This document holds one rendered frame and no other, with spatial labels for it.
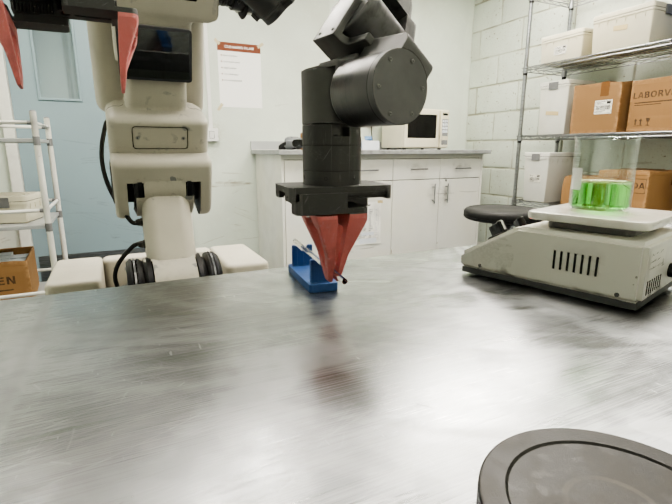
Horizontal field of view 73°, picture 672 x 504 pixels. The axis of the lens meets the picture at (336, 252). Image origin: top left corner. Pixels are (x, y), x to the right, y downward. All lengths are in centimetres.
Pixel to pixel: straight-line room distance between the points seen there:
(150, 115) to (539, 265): 90
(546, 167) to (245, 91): 208
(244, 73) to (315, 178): 303
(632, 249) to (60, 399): 48
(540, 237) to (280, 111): 307
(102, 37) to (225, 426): 107
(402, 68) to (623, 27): 274
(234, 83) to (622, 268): 311
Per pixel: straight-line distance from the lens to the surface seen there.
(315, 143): 43
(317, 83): 43
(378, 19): 46
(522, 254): 55
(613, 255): 51
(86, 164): 329
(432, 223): 349
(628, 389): 37
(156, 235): 112
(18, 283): 244
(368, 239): 319
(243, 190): 341
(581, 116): 313
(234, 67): 343
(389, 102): 37
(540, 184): 325
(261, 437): 27
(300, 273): 54
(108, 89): 127
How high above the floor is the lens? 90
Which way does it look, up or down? 13 degrees down
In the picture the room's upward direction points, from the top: straight up
